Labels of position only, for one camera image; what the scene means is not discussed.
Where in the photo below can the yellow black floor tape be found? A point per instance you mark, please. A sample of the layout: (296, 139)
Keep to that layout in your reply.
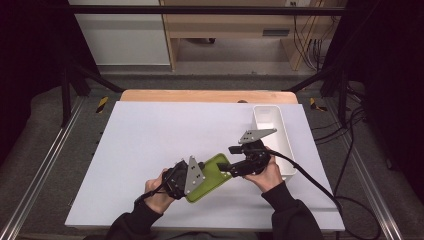
(315, 105)
(102, 104)

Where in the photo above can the black horizontal frame bar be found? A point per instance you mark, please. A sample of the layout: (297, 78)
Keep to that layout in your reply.
(200, 10)

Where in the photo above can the black frame stand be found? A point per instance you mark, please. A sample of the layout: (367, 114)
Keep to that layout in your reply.
(66, 96)
(341, 96)

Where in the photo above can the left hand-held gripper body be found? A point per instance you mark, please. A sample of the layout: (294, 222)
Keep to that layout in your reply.
(186, 180)

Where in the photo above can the person's right hand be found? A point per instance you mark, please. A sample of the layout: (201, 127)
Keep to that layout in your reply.
(268, 178)

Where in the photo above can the wooden desk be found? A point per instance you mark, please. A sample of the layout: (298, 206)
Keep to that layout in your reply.
(233, 23)

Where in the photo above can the person's left hand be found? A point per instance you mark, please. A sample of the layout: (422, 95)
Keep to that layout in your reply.
(158, 196)

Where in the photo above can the wooden table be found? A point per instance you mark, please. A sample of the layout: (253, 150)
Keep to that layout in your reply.
(200, 96)

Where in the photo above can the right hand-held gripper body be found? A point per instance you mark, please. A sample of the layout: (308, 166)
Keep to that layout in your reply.
(255, 156)

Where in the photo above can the metal floor rail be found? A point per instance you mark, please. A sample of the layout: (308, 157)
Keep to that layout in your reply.
(43, 166)
(363, 173)

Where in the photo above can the white cabinet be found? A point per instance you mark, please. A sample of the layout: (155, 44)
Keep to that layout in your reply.
(123, 40)

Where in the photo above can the white plastic bin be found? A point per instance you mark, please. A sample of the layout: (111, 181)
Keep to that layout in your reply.
(266, 116)

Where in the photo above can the white table cover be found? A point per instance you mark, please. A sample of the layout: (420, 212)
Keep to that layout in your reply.
(150, 140)

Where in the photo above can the black curtain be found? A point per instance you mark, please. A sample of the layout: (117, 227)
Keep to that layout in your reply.
(383, 66)
(30, 66)

